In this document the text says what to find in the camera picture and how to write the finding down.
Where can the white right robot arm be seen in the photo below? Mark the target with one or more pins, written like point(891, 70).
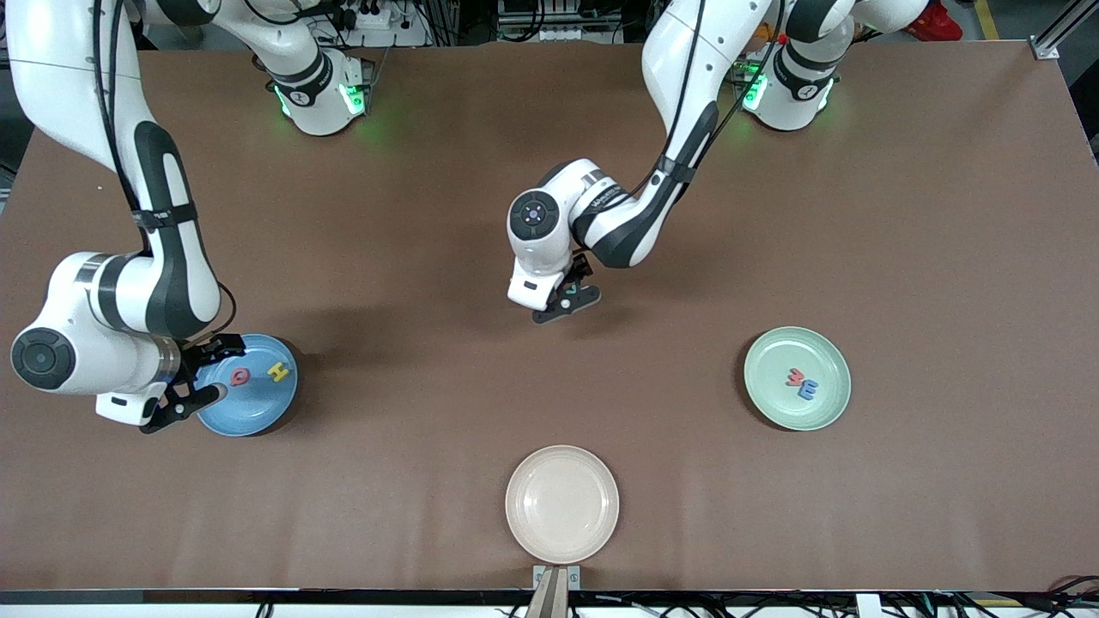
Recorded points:
point(69, 69)

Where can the red foam letter w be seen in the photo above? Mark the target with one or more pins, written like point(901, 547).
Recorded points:
point(796, 376)

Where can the aluminium profile beam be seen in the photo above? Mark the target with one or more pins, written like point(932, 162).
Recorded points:
point(554, 601)

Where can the red foam letter Q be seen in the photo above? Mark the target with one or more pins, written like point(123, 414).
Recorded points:
point(234, 377)

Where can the grey metal bracket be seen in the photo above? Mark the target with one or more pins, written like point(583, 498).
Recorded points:
point(574, 573)

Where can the blue round plate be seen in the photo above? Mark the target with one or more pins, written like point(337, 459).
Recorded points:
point(258, 410)

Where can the blue foam letter m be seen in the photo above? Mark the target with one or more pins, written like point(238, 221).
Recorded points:
point(808, 390)

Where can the green round plate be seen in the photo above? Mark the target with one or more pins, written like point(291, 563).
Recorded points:
point(798, 416)

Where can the aluminium frame post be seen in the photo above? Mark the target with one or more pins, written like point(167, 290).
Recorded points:
point(1046, 49)

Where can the yellow foam letter H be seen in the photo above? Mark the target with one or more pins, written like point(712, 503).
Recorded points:
point(276, 371)

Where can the red bag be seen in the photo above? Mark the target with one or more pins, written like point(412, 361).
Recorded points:
point(936, 24)

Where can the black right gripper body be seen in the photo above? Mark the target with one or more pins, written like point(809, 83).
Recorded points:
point(200, 354)

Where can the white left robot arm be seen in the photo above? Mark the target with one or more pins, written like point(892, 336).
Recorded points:
point(687, 60)

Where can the white power strip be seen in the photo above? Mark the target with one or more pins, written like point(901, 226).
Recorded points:
point(562, 34)
point(403, 34)

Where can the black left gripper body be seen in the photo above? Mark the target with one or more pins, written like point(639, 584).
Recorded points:
point(580, 267)

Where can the beige round plate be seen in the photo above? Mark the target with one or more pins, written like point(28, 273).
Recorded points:
point(562, 505)

